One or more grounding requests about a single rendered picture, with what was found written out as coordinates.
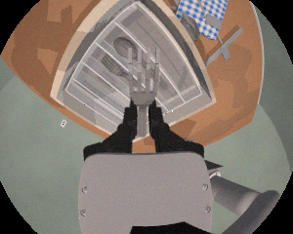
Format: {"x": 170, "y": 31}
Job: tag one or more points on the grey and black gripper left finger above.
{"x": 118, "y": 142}

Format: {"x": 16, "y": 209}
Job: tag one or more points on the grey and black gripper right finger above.
{"x": 163, "y": 137}

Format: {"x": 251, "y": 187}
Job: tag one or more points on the blue and white checked towel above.
{"x": 215, "y": 8}

